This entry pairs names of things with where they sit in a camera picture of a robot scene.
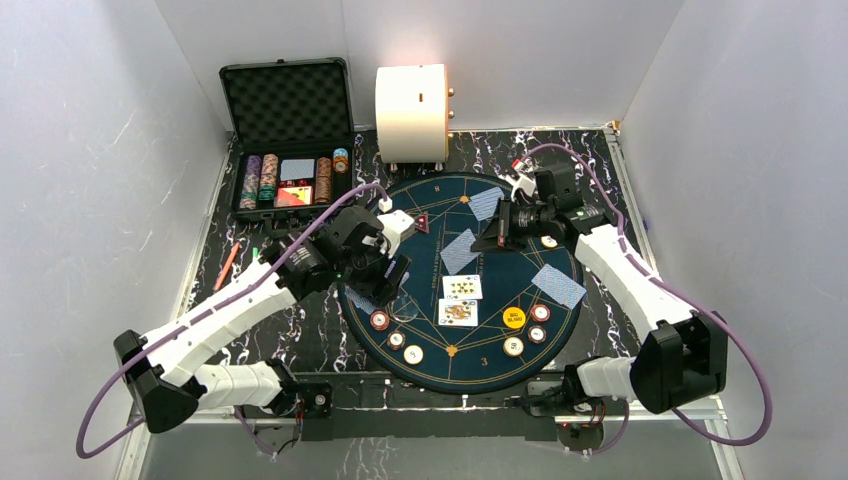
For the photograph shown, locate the card deck in case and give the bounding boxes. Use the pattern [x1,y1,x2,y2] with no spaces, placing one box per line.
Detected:
[279,158,316,182]

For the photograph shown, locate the orange pen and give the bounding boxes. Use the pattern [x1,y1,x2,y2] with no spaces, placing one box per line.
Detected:
[213,242,241,292]

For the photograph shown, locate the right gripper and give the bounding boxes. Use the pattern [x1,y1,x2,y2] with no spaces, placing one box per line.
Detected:
[471,195,554,253]

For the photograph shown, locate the clear dealer button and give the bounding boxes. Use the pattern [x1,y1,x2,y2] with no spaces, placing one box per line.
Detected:
[388,297,420,323]

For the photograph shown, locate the yellow big blind button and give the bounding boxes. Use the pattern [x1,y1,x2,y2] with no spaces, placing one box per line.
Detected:
[502,306,527,330]

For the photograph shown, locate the dealt card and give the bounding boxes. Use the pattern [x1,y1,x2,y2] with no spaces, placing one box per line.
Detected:
[532,271,586,309]
[347,289,377,315]
[469,197,500,222]

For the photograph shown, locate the orange blue chip stack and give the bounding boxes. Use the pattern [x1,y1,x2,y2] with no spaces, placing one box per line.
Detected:
[332,147,350,174]

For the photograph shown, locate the red card box in case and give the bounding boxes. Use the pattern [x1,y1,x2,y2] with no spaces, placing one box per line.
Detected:
[274,185,313,208]

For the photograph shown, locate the round blue poker mat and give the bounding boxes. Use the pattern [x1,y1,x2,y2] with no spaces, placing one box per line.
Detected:
[338,173,584,394]

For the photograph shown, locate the eight of spades card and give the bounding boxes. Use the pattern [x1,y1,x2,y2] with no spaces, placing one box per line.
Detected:
[442,274,483,300]

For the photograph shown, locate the purple chip row in case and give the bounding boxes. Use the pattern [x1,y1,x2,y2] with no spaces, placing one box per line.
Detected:
[239,155,262,210]

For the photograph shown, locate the blue playing card deck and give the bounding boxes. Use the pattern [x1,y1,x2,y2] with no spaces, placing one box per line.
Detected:
[385,255,411,288]

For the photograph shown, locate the white cylindrical device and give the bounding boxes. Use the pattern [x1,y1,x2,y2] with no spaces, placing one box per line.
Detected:
[374,64,453,170]

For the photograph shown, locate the red chips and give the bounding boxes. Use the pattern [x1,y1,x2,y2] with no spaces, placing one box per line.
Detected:
[529,303,551,323]
[369,310,390,331]

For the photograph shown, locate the red triangular all-in marker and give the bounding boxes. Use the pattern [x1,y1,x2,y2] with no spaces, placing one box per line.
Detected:
[415,212,430,234]

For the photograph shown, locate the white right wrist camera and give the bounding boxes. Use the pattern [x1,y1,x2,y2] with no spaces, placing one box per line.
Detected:
[504,159,536,201]

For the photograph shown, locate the pink green chip row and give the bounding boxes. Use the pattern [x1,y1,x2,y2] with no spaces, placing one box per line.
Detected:
[258,154,279,202]

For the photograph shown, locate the yellow chips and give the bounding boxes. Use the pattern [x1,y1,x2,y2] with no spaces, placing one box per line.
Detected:
[403,345,424,365]
[540,236,558,249]
[503,336,525,358]

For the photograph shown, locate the black chip carrying case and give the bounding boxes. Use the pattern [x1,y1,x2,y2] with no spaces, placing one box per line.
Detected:
[218,57,354,227]

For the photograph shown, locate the brown chip row in case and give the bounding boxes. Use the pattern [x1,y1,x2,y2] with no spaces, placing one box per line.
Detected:
[314,157,332,204]

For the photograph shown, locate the queen of spades card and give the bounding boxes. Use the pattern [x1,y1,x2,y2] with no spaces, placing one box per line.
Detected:
[437,299,479,327]

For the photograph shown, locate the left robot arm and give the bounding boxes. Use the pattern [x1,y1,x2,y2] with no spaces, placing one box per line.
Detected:
[113,205,415,433]

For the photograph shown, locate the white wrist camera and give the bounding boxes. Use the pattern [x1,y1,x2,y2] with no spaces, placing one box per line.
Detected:
[377,198,415,258]
[504,159,536,201]

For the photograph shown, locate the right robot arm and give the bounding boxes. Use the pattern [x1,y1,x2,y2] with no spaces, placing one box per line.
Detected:
[471,160,728,414]

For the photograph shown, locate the brown chips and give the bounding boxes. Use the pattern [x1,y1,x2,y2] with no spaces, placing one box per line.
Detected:
[527,325,547,344]
[386,330,406,351]

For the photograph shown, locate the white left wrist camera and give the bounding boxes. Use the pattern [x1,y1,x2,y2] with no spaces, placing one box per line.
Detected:
[377,198,415,258]

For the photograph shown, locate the aluminium frame rail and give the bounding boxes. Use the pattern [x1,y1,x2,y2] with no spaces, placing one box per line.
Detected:
[599,125,745,480]

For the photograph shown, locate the nine of clubs card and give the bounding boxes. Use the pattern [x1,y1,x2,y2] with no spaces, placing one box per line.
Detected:
[440,229,480,276]

